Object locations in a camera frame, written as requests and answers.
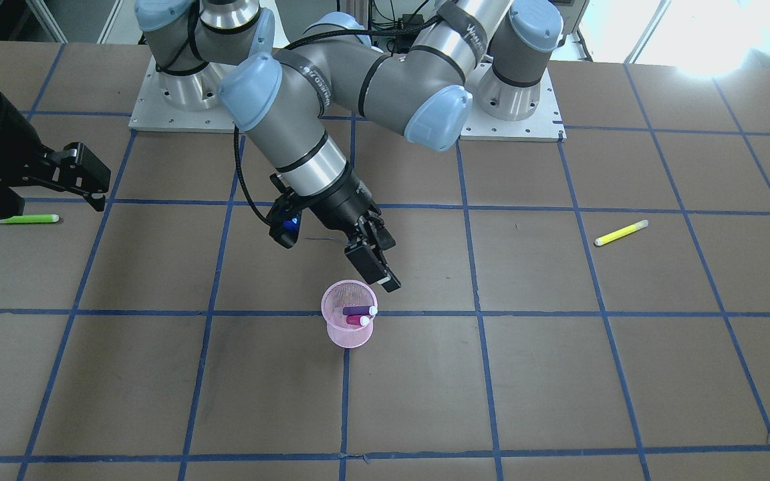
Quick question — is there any pink mesh pen cup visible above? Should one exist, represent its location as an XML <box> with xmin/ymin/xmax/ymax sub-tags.
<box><xmin>320</xmin><ymin>280</ymin><xmax>378</xmax><ymax>348</ymax></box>

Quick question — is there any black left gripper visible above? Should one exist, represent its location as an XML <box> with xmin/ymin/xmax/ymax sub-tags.
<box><xmin>268</xmin><ymin>166</ymin><xmax>402</xmax><ymax>293</ymax></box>

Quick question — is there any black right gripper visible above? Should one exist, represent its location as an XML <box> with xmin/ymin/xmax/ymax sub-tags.
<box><xmin>0</xmin><ymin>92</ymin><xmax>111</xmax><ymax>219</ymax></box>

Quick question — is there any purple marker pen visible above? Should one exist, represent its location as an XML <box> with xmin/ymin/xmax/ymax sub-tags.
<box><xmin>342</xmin><ymin>305</ymin><xmax>378</xmax><ymax>317</ymax></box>

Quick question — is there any green highlighter pen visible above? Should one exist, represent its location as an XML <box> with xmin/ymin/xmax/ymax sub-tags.
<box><xmin>0</xmin><ymin>214</ymin><xmax>60</xmax><ymax>225</ymax></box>

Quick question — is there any pink marker pen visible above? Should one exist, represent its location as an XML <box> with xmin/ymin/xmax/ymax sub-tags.
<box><xmin>345</xmin><ymin>315</ymin><xmax>372</xmax><ymax>327</ymax></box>

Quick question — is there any black power adapter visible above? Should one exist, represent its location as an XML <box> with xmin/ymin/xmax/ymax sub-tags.
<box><xmin>397</xmin><ymin>13</ymin><xmax>425</xmax><ymax>29</ymax></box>

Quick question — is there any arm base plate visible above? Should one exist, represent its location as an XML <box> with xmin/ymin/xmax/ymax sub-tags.
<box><xmin>129</xmin><ymin>58</ymin><xmax>235</xmax><ymax>134</ymax></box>
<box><xmin>461</xmin><ymin>63</ymin><xmax>567</xmax><ymax>142</ymax></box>

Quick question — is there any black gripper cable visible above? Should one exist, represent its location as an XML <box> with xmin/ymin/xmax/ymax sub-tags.
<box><xmin>233</xmin><ymin>127</ymin><xmax>279</xmax><ymax>228</ymax></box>

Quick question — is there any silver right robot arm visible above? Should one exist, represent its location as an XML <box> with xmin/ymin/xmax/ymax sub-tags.
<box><xmin>0</xmin><ymin>1</ymin><xmax>276</xmax><ymax>220</ymax></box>

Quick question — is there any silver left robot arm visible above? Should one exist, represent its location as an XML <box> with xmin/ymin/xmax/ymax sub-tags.
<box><xmin>218</xmin><ymin>1</ymin><xmax>564</xmax><ymax>292</ymax></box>

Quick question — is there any yellow highlighter pen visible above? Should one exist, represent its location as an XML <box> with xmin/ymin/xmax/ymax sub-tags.
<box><xmin>593</xmin><ymin>219</ymin><xmax>650</xmax><ymax>247</ymax></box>

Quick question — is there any aluminium frame post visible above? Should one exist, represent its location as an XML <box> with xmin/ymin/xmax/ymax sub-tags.
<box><xmin>337</xmin><ymin>0</ymin><xmax>372</xmax><ymax>28</ymax></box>

